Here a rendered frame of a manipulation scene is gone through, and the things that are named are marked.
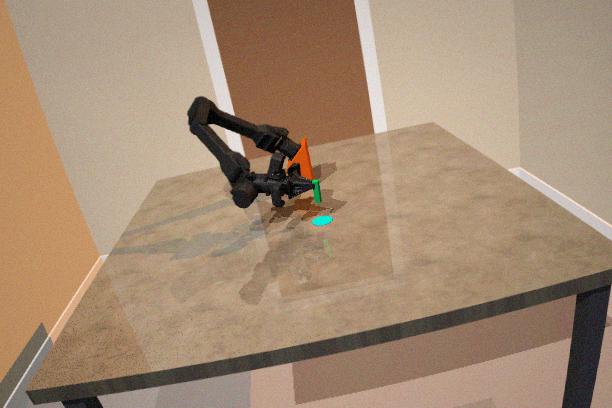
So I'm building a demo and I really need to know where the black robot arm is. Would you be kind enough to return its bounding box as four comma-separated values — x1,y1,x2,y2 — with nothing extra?
187,96,302,208

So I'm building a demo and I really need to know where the teal circle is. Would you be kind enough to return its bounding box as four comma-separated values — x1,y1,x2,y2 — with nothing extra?
312,216,333,226

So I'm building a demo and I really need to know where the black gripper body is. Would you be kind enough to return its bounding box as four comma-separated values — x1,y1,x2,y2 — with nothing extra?
260,163,301,207

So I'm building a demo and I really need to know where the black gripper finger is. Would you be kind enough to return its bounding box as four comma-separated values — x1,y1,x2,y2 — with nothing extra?
286,176,315,199
293,169,313,183

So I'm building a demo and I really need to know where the green rectangular post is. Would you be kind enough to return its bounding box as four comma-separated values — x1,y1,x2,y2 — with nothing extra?
312,180,322,203

